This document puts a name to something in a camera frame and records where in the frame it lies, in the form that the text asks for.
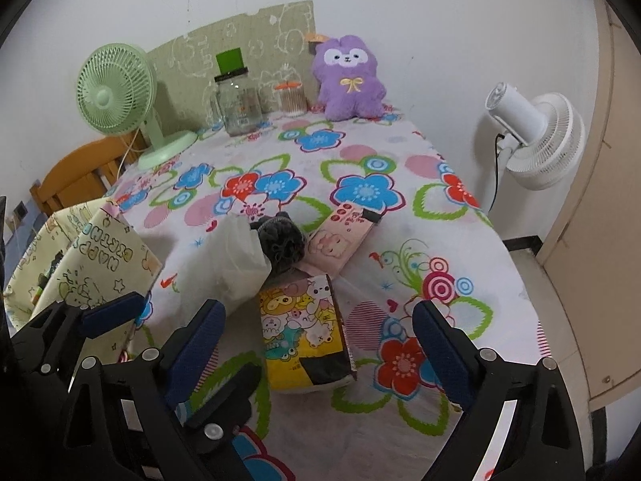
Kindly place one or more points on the floral tablecloth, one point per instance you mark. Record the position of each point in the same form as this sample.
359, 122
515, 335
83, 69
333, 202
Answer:
310, 160

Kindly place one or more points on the small jar with orange lid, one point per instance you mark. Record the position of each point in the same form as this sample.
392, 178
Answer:
290, 102

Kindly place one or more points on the beige door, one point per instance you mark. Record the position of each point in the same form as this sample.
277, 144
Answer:
616, 210

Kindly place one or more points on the pink cartoon case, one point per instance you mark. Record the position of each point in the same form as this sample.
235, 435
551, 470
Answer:
335, 245

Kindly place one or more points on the green patterned board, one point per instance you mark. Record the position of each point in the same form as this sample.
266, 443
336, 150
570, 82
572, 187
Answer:
200, 50

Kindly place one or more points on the green desk fan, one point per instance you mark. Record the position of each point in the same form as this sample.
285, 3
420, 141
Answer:
107, 95

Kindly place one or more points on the yellow cartoon gift bag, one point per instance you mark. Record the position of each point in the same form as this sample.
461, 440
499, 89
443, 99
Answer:
115, 260

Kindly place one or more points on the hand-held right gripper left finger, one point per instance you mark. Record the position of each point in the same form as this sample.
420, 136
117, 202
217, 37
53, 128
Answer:
198, 355

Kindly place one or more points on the grey bath pouf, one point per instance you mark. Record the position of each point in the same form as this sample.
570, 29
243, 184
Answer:
283, 245

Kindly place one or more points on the glass jar with green lid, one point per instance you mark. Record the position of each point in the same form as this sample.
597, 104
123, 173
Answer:
238, 105

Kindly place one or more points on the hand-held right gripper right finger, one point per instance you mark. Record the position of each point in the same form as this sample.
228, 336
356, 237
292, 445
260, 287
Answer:
443, 355

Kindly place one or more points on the purple plush toy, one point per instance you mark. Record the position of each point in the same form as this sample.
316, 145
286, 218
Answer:
348, 95

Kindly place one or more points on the small orange object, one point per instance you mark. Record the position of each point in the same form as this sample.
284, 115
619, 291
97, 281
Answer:
316, 38

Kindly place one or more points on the white plastic packet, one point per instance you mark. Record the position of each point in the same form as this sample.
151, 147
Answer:
235, 260

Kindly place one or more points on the white standing fan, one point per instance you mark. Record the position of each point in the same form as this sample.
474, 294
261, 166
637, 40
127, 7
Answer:
551, 140

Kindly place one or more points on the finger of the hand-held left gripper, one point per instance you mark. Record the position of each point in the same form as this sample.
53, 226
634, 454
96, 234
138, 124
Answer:
112, 310
230, 396

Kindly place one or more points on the yellow cartoon tissue packet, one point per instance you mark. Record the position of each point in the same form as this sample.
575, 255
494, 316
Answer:
300, 330

